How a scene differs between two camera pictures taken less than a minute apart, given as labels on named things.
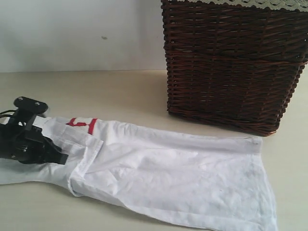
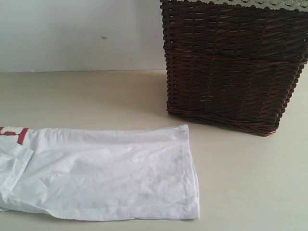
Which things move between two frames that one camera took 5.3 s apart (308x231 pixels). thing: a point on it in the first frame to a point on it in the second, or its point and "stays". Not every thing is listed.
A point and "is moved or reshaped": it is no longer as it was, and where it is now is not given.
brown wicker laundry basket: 235,67 stays
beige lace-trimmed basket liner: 301,5 stays
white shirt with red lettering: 186,181 is moved or reshaped
